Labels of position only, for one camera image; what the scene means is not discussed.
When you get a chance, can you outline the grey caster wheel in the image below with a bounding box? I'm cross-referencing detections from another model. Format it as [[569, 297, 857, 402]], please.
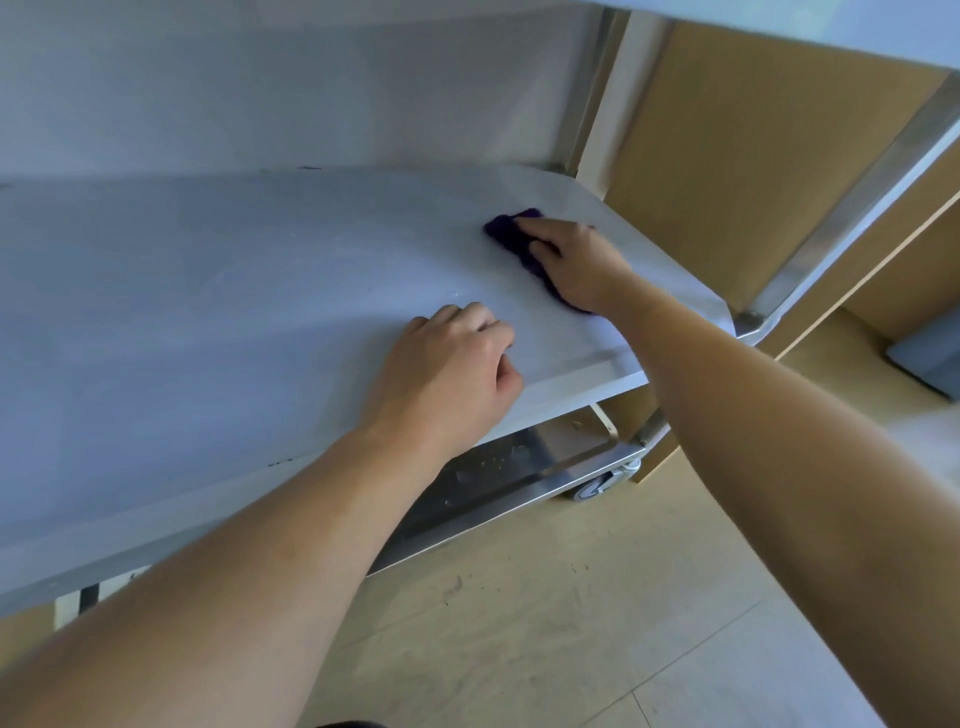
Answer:
[[573, 459, 643, 504]]

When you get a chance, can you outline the person's right forearm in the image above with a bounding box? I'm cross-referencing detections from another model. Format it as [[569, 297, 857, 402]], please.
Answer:
[[596, 279, 960, 728]]

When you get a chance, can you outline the person's left hand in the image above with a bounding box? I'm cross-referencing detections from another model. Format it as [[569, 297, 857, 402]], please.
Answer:
[[366, 302, 525, 460]]

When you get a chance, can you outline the person's right hand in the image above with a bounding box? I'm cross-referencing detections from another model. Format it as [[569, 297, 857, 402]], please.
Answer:
[[515, 216, 643, 317]]

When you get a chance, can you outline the stainless steel trolley cart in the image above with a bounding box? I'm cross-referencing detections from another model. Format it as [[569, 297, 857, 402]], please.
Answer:
[[0, 0, 960, 624]]

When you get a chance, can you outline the purple cleaning cloth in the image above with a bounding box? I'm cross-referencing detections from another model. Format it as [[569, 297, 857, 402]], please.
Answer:
[[483, 208, 601, 316]]

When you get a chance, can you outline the grey flat object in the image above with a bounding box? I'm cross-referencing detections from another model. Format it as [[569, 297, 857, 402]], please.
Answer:
[[883, 306, 960, 403]]

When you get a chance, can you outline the person's left forearm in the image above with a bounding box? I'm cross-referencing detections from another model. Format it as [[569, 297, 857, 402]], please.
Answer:
[[0, 420, 489, 728]]

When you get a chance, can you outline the wooden cabinet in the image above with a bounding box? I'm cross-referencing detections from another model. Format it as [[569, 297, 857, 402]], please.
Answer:
[[577, 15, 960, 485]]

